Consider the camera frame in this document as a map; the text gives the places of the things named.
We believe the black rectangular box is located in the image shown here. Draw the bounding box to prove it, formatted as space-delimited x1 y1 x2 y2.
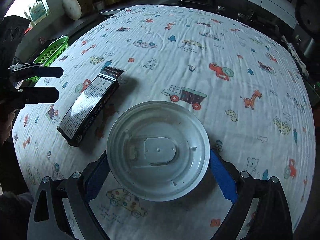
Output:
57 67 125 147

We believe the person's left hand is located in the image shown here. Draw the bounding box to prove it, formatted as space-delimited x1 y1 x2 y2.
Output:
0 110 16 145

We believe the green perforated plastic basket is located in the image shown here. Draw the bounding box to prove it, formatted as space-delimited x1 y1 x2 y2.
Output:
33 36 69 67

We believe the detergent jug on windowsill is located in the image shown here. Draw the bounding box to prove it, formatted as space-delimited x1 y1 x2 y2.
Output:
28 1 47 24

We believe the round wooden chopping block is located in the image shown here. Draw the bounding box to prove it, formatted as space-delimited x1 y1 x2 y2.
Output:
62 0 93 21

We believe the patterned white tablecloth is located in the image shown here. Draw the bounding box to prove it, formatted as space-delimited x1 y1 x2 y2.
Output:
12 5 316 239

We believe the black gas stove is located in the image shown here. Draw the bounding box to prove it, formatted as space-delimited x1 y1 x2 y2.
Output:
161 0 216 8

